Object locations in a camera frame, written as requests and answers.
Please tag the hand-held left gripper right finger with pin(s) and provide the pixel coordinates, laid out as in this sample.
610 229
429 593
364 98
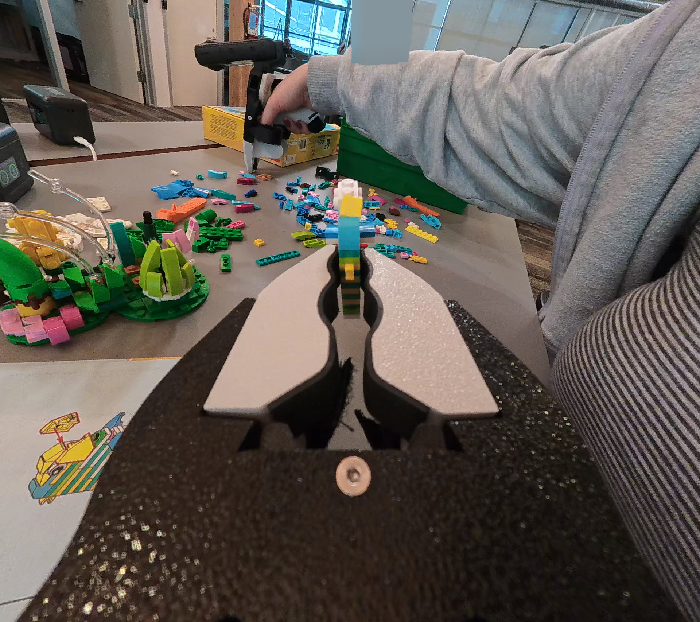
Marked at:
432 354

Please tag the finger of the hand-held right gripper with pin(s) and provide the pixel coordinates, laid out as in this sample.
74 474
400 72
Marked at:
268 149

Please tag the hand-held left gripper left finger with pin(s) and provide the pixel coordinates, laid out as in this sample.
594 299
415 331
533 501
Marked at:
279 348

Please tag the small white brick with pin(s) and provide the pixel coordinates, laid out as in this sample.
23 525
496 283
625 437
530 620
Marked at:
349 189

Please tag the small yellow slope brick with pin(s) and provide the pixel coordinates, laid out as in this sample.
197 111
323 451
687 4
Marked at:
351 206

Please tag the striped brick fish model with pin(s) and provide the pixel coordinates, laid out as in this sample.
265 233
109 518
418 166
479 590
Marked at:
351 261

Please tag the brick instruction booklet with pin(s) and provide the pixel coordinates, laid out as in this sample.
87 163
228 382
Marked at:
65 403

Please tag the person's right forearm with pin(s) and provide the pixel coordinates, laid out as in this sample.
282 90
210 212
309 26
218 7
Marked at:
437 113

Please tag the grey desk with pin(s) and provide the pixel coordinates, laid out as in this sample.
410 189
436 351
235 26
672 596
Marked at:
465 272

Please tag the person's right hand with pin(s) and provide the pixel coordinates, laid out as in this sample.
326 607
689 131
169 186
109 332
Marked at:
290 91

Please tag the red fire extinguisher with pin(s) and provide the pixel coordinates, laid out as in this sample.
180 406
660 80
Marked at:
252 23

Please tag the yellow brick set box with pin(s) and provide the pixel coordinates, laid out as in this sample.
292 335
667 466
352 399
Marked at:
224 127

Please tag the white door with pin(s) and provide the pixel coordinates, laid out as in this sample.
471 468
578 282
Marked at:
188 15

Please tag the pile of colourful bricks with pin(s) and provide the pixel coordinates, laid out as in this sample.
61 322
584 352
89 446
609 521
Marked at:
306 206

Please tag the long teal plate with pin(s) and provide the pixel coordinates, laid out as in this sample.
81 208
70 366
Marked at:
278 258

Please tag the lime curved slope brick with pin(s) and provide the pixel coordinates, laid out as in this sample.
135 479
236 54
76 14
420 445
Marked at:
302 236

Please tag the pile of green bricks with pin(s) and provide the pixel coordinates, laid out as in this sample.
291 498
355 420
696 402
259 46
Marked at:
219 233

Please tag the cluster of blue bricks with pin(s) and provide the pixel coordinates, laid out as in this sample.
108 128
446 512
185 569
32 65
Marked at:
178 190

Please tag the lime stepped brick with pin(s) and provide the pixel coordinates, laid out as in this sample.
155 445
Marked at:
315 243

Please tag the orange brick separator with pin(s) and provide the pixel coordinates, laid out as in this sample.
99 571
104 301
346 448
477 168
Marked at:
180 209

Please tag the yellow long plate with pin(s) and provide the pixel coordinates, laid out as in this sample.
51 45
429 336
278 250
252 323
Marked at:
421 233

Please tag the stacked green plastic bins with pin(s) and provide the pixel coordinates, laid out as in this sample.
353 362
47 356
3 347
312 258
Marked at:
394 173

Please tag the brick flower model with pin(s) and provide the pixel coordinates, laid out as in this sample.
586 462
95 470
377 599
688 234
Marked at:
158 277

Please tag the orange wedge plate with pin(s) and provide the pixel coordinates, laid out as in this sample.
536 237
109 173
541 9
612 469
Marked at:
421 206

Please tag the white flat brick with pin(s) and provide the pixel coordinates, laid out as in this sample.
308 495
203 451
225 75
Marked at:
98 203

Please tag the person's grey sweatshirt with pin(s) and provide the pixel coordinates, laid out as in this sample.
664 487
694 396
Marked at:
629 168

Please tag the black bracket brick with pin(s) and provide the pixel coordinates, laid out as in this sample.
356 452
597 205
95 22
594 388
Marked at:
325 173

